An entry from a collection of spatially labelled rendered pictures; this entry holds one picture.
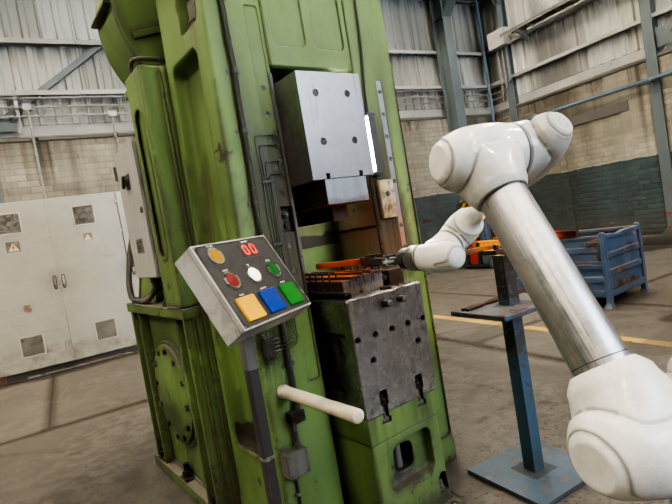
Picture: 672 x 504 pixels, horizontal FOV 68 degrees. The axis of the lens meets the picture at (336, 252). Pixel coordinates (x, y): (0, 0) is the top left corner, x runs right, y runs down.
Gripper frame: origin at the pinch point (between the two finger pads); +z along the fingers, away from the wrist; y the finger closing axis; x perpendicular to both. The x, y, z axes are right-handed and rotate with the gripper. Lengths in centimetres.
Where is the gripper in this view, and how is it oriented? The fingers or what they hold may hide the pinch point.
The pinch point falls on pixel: (373, 260)
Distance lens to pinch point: 188.6
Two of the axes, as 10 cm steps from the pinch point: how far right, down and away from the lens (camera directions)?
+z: -5.8, 0.4, 8.1
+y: 8.0, -1.6, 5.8
